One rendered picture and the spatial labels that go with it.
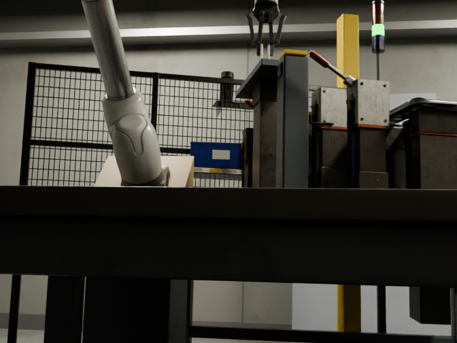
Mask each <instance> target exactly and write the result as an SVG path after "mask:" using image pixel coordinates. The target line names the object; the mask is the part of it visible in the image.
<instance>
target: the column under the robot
mask: <svg viewBox="0 0 457 343"><path fill-rule="evenodd" d="M187 288H188V280H172V279H149V278H106V277H86V287H85V299H84V322H83V334H82V343H186V309H187Z"/></svg>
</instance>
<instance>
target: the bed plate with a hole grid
mask: <svg viewBox="0 0 457 343"><path fill-rule="evenodd" d="M0 217H39V218H120V219H161V220H202V221H283V222H324V223H405V224H446V225H457V189H323V188H247V187H170V186H19V185H0Z"/></svg>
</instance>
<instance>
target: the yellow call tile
mask: <svg viewBox="0 0 457 343"><path fill-rule="evenodd" d="M283 56H300V57H306V56H307V51H302V50H287V49H286V50H285V51H284V52H283V53H282V54H281V56H280V60H281V59H282V57H283Z"/></svg>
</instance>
